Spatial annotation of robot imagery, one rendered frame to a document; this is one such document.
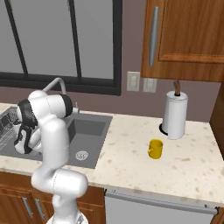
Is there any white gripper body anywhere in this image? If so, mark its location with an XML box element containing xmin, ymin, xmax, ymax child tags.
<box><xmin>13</xmin><ymin>139</ymin><xmax>33</xmax><ymax>156</ymax></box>

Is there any grey double basin sink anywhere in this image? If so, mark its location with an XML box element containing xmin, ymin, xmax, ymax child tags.
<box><xmin>0</xmin><ymin>106</ymin><xmax>114</xmax><ymax>170</ymax></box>

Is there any grey sink tap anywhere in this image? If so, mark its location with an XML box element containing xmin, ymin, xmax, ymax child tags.
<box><xmin>43</xmin><ymin>76</ymin><xmax>81</xmax><ymax>115</ymax></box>

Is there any yellow mug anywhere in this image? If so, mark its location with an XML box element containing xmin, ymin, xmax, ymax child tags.
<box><xmin>146</xmin><ymin>138</ymin><xmax>165</xmax><ymax>160</ymax></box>

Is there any brown wooden lower cupboard door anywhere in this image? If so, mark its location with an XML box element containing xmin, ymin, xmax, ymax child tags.
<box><xmin>29</xmin><ymin>189</ymin><xmax>107</xmax><ymax>224</ymax></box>
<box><xmin>0</xmin><ymin>185</ymin><xmax>39</xmax><ymax>224</ymax></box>

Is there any brown wooden cupboard door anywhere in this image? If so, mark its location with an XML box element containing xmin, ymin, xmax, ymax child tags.
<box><xmin>0</xmin><ymin>185</ymin><xmax>39</xmax><ymax>224</ymax></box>
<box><xmin>29</xmin><ymin>189</ymin><xmax>107</xmax><ymax>224</ymax></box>
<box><xmin>141</xmin><ymin>0</ymin><xmax>224</xmax><ymax>83</ymax></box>

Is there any black framed window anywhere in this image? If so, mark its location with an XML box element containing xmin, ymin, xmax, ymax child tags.
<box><xmin>0</xmin><ymin>0</ymin><xmax>123</xmax><ymax>97</ymax></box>

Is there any white dishwasher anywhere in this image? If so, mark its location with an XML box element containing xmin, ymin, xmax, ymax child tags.
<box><xmin>103</xmin><ymin>188</ymin><xmax>221</xmax><ymax>224</ymax></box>

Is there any white paper towel roll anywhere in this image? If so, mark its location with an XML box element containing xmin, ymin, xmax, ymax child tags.
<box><xmin>161</xmin><ymin>90</ymin><xmax>189</xmax><ymax>141</ymax></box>

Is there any brown paper towel holder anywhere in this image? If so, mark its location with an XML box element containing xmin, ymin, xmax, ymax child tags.
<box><xmin>158</xmin><ymin>80</ymin><xmax>182</xmax><ymax>136</ymax></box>

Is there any dark brown tall cupboard side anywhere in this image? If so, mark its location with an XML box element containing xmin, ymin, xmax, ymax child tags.
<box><xmin>209</xmin><ymin>82</ymin><xmax>224</xmax><ymax>160</ymax></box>

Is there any brown wooden upper cupboard door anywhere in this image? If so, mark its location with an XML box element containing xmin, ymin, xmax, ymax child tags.
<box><xmin>141</xmin><ymin>0</ymin><xmax>224</xmax><ymax>83</ymax></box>

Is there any grey wire dish rack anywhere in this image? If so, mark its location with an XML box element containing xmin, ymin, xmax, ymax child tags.
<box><xmin>0</xmin><ymin>107</ymin><xmax>22</xmax><ymax>144</ymax></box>

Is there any grey lower cupboard handle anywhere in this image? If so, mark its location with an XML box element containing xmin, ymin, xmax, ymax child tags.
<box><xmin>33</xmin><ymin>198</ymin><xmax>46</xmax><ymax>221</ymax></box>
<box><xmin>21</xmin><ymin>197</ymin><xmax>34</xmax><ymax>219</ymax></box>

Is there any grey cupboard handle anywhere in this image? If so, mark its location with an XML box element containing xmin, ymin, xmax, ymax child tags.
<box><xmin>21</xmin><ymin>197</ymin><xmax>34</xmax><ymax>219</ymax></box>
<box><xmin>148</xmin><ymin>6</ymin><xmax>160</xmax><ymax>67</ymax></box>
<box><xmin>33</xmin><ymin>198</ymin><xmax>46</xmax><ymax>221</ymax></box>

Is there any beige wall socket plate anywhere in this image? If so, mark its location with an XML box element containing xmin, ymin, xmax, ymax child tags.
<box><xmin>126</xmin><ymin>71</ymin><xmax>141</xmax><ymax>93</ymax></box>

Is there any beige wall switch plate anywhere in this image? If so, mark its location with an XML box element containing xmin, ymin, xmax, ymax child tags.
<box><xmin>143</xmin><ymin>77</ymin><xmax>158</xmax><ymax>94</ymax></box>

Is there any grey dishwasher handle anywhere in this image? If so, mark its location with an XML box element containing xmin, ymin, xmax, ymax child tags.
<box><xmin>105</xmin><ymin>190</ymin><xmax>220</xmax><ymax>216</ymax></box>

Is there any grey upper cupboard handle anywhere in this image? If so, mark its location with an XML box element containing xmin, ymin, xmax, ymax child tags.
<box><xmin>148</xmin><ymin>6</ymin><xmax>160</xmax><ymax>67</ymax></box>

